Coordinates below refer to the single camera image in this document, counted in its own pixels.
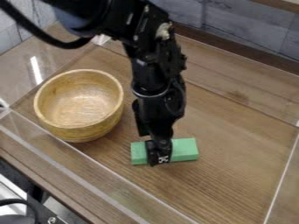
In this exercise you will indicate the black metal table bracket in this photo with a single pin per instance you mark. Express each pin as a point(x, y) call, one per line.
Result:
point(46, 215)

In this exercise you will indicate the green rectangular block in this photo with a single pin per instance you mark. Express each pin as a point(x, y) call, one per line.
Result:
point(184, 151)

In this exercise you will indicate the clear acrylic corner bracket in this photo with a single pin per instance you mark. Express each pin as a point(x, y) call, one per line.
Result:
point(100, 39)

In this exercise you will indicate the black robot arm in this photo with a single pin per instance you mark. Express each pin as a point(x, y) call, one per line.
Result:
point(142, 26)

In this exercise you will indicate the wooden bowl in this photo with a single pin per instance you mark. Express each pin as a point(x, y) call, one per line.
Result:
point(79, 104)

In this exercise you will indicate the clear acrylic tray wall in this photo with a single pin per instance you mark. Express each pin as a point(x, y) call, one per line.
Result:
point(242, 115)

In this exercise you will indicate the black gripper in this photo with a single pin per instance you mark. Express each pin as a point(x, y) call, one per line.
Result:
point(155, 115)

